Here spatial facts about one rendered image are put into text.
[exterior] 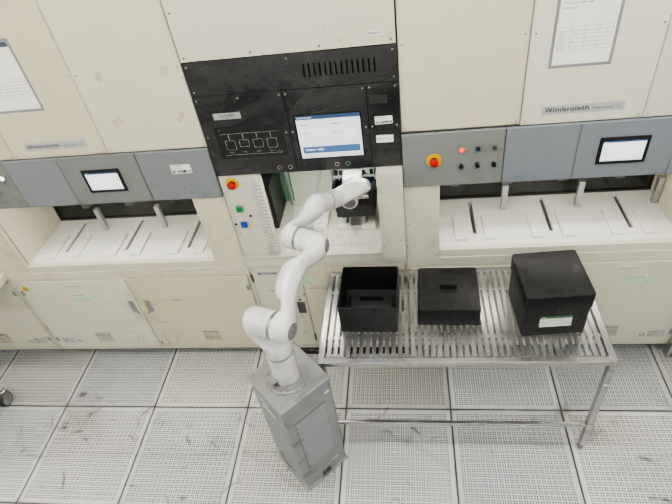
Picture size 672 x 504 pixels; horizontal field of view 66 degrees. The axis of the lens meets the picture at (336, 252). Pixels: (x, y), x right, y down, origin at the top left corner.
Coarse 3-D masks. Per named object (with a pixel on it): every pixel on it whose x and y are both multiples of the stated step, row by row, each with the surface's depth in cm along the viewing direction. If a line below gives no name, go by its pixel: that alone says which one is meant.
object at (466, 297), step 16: (432, 272) 259; (448, 272) 258; (464, 272) 256; (432, 288) 251; (448, 288) 250; (464, 288) 248; (432, 304) 244; (448, 304) 242; (464, 304) 241; (480, 304) 240; (432, 320) 246; (448, 320) 244; (464, 320) 243; (480, 320) 245
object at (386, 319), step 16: (352, 272) 261; (368, 272) 260; (384, 272) 259; (352, 288) 269; (368, 288) 268; (384, 288) 266; (352, 304) 262; (368, 304) 261; (384, 304) 260; (352, 320) 244; (368, 320) 243; (384, 320) 242
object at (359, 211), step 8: (352, 168) 270; (336, 176) 279; (368, 176) 277; (336, 184) 283; (368, 192) 272; (376, 192) 290; (360, 200) 276; (368, 200) 276; (376, 200) 284; (336, 208) 281; (344, 208) 281; (360, 208) 280; (368, 208) 279; (344, 216) 284; (352, 216) 284; (360, 216) 283
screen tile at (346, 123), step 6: (336, 120) 224; (342, 120) 223; (348, 120) 223; (330, 126) 226; (336, 126) 225; (342, 126) 225; (348, 126) 225; (354, 126) 225; (354, 132) 227; (336, 138) 229; (342, 138) 229; (348, 138) 229; (354, 138) 229
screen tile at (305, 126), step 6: (300, 126) 227; (306, 126) 227; (312, 126) 226; (318, 126) 226; (324, 126) 226; (300, 132) 229; (324, 132) 228; (306, 138) 231; (312, 138) 230; (318, 138) 230; (324, 138) 230; (306, 144) 233
